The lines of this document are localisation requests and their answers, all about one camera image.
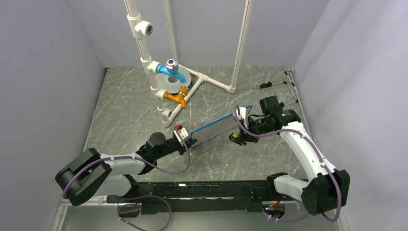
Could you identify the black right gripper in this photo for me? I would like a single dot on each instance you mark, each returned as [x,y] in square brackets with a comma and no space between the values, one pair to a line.
[243,136]

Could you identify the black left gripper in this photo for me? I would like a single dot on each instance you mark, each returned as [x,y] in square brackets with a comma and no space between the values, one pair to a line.
[189,142]

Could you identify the blue framed whiteboard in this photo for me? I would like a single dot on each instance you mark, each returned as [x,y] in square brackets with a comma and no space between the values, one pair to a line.
[213,129]

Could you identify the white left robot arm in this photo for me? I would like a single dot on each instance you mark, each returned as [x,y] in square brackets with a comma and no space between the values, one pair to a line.
[94,174]

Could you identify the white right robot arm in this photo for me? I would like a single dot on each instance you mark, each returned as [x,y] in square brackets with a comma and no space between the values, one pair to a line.
[325,190]

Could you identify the orange brass faucet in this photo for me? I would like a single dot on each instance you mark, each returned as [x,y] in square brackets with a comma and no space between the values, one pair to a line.
[179,97]

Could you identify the clear round plate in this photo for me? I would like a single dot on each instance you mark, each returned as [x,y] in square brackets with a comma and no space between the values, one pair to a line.
[172,84]

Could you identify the blue faucet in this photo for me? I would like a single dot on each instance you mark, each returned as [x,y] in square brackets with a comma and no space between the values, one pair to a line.
[171,68]

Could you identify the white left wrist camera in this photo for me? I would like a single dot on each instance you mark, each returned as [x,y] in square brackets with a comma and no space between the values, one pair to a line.
[181,134]

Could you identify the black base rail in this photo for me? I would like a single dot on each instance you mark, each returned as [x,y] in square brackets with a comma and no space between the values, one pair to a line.
[200,196]

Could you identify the white PVC pipe frame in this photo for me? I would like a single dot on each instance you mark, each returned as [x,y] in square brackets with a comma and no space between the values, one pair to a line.
[142,29]

